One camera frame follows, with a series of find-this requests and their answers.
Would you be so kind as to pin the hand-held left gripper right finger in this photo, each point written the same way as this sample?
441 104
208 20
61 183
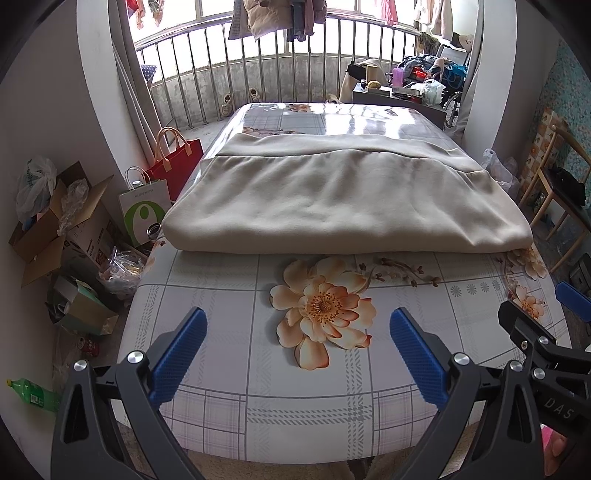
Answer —
418 357

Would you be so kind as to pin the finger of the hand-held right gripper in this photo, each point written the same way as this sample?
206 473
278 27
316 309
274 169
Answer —
575 295
526 327

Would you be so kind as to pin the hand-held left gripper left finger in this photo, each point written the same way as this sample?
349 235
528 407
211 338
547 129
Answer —
178 357

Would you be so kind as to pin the cream zip jacket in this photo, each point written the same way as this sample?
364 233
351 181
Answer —
341 203

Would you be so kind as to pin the pile of colourful clothes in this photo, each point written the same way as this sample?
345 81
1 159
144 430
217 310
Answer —
429 69

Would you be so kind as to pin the person's right hand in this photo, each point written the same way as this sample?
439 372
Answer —
564 450

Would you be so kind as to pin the pink floral cloth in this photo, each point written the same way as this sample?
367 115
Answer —
546 434

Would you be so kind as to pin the red soda can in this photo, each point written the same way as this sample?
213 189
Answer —
87 347

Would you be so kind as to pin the green white carton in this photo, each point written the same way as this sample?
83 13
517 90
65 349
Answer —
85 307

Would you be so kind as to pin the black bag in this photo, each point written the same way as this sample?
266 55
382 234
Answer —
567 184

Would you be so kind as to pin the wooden chair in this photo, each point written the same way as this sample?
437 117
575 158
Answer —
540 184

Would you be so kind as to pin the red bottle steel cap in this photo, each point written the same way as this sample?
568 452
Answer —
153 232

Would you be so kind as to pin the printed white carton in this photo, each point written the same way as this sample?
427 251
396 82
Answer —
87 244

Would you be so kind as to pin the crumpled clear plastic bag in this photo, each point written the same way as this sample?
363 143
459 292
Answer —
501 170

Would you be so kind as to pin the green plastic bottle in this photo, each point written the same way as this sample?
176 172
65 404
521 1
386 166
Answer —
34 394

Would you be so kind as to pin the white paper bag green print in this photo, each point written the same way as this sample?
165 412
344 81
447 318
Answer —
145 212

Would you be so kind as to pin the orange patterned board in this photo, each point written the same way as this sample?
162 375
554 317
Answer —
542 138

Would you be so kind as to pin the large brown cardboard box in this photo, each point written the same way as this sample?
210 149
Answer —
41 240

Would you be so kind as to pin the clear plastic wrap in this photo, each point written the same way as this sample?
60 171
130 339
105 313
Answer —
74 203

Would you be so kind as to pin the red tote bag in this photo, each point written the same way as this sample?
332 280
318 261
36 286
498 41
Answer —
180 166

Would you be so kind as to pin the wheelchair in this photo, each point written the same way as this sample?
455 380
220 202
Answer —
455 108

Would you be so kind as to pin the white plastic bag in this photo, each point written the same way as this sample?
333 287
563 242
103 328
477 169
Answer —
34 187

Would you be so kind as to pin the dark side table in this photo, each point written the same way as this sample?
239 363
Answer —
406 108

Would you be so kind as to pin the yellow fruit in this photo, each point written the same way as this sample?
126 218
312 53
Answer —
374 85

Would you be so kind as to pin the purple cup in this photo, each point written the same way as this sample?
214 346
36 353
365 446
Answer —
398 77

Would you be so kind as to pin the beige curtain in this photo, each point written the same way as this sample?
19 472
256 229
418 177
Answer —
134 78

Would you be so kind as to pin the blue polka dot cloth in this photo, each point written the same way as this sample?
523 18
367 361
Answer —
148 74

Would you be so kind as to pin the beige tote bag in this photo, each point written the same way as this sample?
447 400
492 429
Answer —
362 76

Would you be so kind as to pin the metal balcony railing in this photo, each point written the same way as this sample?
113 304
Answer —
277 78

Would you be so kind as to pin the hanging cream coat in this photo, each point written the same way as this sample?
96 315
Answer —
434 16

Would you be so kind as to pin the hanging pink garment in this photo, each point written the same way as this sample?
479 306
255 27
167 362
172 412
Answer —
390 11

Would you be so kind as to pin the hanging beige garment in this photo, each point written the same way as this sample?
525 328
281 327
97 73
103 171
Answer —
258 18

